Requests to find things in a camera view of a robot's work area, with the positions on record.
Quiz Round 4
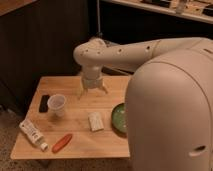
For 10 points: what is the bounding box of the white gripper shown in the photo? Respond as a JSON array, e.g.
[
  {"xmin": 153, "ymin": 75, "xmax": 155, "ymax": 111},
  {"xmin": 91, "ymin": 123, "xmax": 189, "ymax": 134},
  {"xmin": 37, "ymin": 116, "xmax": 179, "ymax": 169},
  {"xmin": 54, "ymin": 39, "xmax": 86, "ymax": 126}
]
[{"xmin": 78, "ymin": 78, "xmax": 108, "ymax": 98}]

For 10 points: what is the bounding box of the white sponge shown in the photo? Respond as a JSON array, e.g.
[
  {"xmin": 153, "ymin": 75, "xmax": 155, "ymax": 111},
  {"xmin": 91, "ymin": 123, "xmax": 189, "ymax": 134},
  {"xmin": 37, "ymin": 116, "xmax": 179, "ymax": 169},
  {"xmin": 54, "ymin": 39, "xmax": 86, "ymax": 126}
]
[{"xmin": 88, "ymin": 112, "xmax": 104, "ymax": 131}]

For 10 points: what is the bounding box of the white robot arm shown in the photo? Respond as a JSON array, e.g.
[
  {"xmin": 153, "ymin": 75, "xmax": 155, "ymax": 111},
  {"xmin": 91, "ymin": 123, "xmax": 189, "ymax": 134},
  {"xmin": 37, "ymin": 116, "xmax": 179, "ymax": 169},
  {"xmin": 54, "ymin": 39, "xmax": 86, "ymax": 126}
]
[{"xmin": 73, "ymin": 37, "xmax": 213, "ymax": 171}]

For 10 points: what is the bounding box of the white ceramic cup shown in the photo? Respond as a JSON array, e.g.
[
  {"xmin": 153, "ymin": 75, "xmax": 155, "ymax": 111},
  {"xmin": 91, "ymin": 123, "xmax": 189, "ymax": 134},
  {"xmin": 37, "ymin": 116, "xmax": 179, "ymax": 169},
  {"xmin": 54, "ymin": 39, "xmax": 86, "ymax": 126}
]
[{"xmin": 47, "ymin": 94, "xmax": 66, "ymax": 117}]

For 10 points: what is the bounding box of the green plate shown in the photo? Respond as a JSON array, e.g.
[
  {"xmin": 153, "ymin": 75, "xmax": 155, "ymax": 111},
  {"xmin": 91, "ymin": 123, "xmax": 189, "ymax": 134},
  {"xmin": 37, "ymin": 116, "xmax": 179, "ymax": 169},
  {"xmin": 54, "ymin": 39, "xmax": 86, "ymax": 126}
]
[{"xmin": 111, "ymin": 103, "xmax": 127, "ymax": 134}]

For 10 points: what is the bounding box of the wooden table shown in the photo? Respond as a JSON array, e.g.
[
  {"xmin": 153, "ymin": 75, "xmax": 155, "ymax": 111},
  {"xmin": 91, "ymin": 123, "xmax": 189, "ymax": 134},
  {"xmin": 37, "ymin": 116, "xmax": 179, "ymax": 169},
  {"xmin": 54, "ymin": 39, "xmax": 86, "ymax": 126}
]
[{"xmin": 11, "ymin": 76, "xmax": 129, "ymax": 159}]

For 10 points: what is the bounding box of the black phone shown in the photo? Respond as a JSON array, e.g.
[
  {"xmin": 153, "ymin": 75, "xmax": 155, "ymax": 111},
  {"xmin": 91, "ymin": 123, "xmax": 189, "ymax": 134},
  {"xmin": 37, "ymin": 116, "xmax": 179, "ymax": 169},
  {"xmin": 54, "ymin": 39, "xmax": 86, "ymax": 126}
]
[{"xmin": 39, "ymin": 95, "xmax": 49, "ymax": 113}]

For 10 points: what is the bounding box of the orange carrot toy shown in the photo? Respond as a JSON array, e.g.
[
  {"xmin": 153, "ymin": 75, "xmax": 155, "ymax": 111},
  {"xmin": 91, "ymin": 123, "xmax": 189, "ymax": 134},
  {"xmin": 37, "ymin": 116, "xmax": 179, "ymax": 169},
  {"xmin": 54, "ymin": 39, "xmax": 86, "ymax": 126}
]
[{"xmin": 52, "ymin": 134, "xmax": 73, "ymax": 153}]

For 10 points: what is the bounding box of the white tube with cap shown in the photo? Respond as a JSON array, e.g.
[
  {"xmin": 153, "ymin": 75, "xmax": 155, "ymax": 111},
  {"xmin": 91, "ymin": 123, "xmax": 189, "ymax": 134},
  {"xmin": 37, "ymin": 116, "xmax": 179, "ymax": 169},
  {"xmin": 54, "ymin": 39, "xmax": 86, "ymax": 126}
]
[{"xmin": 19, "ymin": 119, "xmax": 48, "ymax": 151}]

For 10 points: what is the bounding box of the metal shelf rack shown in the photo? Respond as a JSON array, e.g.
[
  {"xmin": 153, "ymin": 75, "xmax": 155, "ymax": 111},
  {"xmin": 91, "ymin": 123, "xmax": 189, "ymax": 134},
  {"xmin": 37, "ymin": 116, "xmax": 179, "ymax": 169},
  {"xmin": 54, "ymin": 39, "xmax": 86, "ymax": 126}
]
[{"xmin": 96, "ymin": 0, "xmax": 213, "ymax": 38}]

